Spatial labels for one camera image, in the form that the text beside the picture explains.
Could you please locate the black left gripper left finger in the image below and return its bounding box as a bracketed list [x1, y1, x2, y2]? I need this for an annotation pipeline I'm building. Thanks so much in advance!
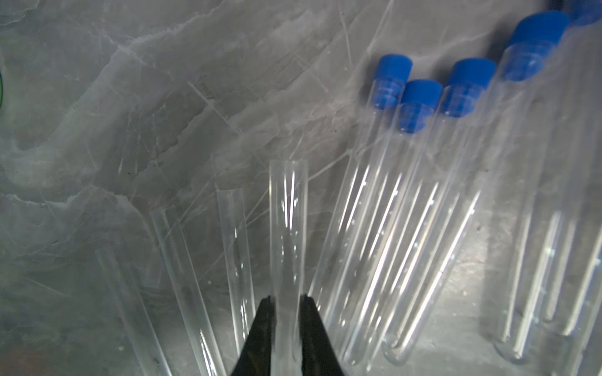
[230, 296, 274, 376]

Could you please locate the capped test tube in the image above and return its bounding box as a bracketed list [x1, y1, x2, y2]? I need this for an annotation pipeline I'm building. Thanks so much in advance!
[325, 79, 443, 353]
[269, 160, 308, 375]
[551, 229, 601, 375]
[339, 58, 496, 374]
[95, 246, 172, 375]
[379, 10, 568, 366]
[495, 1, 601, 363]
[217, 189, 256, 353]
[310, 54, 413, 314]

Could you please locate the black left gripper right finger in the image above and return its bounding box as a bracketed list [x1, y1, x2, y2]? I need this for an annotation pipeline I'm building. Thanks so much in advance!
[299, 295, 344, 376]

